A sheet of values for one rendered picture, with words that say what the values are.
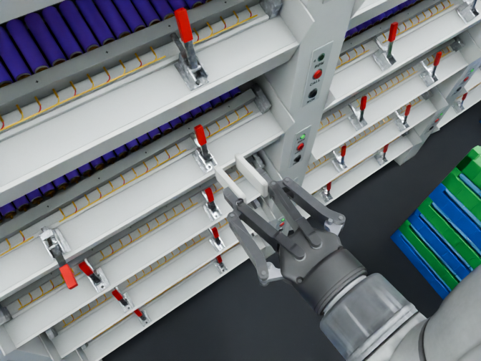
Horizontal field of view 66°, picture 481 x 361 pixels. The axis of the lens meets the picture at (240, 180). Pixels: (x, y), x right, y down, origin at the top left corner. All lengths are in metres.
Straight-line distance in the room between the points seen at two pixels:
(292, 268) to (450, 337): 0.19
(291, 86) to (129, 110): 0.27
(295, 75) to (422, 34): 0.42
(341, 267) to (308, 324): 0.90
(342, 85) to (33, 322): 0.75
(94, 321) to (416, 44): 0.96
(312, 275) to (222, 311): 0.90
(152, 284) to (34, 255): 0.41
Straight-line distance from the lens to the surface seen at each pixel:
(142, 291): 0.98
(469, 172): 1.07
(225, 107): 0.65
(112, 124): 0.46
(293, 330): 1.30
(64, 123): 0.47
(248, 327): 1.29
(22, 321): 0.84
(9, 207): 0.64
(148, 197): 0.62
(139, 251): 0.80
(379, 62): 0.84
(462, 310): 0.30
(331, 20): 0.57
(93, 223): 0.62
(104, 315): 0.99
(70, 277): 0.58
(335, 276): 0.41
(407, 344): 0.38
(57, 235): 0.63
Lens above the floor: 1.27
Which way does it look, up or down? 59 degrees down
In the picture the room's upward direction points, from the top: straight up
